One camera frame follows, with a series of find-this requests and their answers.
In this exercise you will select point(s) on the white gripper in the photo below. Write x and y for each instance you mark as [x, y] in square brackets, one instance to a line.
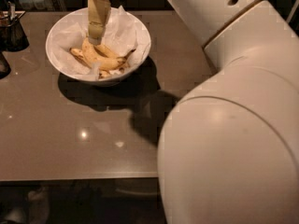
[98, 11]

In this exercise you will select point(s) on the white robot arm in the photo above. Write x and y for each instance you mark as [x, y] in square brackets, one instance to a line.
[229, 150]

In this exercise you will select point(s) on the white paper bowl liner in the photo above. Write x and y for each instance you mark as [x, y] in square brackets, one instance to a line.
[124, 33]

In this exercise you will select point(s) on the back banana in bowl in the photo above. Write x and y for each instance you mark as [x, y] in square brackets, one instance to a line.
[104, 51]

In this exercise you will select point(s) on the white ceramic bowl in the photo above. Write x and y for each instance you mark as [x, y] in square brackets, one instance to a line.
[125, 45]

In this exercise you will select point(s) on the small left banana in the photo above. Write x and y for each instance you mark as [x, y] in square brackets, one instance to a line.
[78, 54]

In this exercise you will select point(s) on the black mesh utensil holder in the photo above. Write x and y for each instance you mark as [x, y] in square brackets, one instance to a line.
[12, 35]

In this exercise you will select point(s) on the dark object at left edge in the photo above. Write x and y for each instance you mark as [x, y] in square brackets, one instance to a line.
[4, 66]

